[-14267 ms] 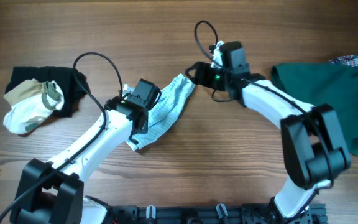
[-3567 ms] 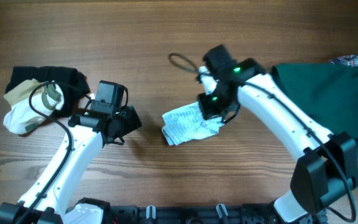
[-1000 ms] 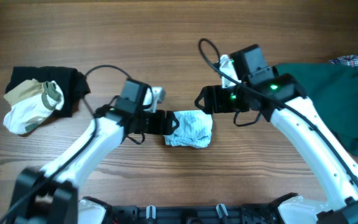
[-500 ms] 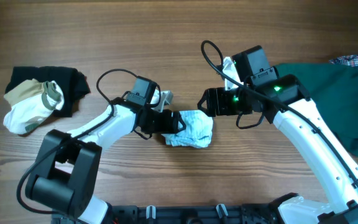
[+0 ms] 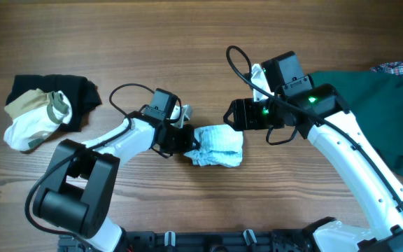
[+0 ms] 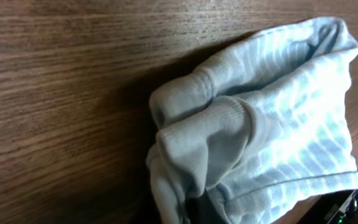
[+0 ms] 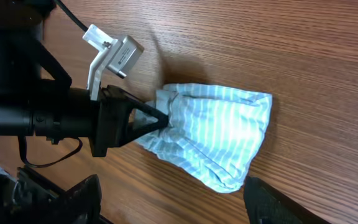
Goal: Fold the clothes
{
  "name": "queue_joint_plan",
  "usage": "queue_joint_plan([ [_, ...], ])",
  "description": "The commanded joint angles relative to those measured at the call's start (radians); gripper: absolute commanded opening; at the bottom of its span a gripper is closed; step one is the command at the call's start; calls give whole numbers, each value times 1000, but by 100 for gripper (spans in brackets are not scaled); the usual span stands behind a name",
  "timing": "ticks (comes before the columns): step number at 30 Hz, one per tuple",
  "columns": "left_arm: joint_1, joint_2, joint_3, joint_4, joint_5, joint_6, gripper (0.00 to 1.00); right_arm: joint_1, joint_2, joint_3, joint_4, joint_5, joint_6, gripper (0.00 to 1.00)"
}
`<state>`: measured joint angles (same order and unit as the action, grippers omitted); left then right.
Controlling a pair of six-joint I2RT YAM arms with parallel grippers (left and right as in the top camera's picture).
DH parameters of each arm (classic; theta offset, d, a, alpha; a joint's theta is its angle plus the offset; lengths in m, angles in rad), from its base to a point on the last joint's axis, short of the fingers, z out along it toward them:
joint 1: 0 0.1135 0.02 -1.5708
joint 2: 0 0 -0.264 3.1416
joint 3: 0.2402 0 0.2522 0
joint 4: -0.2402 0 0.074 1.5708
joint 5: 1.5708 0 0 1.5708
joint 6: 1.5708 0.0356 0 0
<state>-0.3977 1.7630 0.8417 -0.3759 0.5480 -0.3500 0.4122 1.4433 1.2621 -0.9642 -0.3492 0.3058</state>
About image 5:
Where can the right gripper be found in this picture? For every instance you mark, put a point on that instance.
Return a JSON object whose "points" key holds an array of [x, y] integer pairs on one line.
{"points": [[242, 110]]}

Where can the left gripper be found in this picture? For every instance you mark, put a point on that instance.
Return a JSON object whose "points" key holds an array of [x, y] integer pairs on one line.
{"points": [[187, 143]]}

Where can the light blue striped pants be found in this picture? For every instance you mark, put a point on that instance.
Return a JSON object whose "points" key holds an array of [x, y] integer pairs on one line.
{"points": [[219, 145]]}

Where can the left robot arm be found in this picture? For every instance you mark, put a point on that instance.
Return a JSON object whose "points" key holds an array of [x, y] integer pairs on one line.
{"points": [[72, 198]]}

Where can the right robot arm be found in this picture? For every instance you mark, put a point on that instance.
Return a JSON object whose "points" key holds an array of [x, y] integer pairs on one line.
{"points": [[285, 96]]}

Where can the black folded garment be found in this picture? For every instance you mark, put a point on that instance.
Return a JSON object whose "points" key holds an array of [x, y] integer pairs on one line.
{"points": [[81, 92]]}

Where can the white beige olive garment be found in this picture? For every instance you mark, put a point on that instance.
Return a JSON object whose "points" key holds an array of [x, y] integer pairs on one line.
{"points": [[36, 115]]}

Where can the dark green garment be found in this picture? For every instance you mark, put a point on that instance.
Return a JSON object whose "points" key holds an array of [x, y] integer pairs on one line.
{"points": [[376, 100]]}

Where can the red plaid garment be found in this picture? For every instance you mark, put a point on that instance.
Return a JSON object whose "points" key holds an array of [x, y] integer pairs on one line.
{"points": [[395, 68]]}

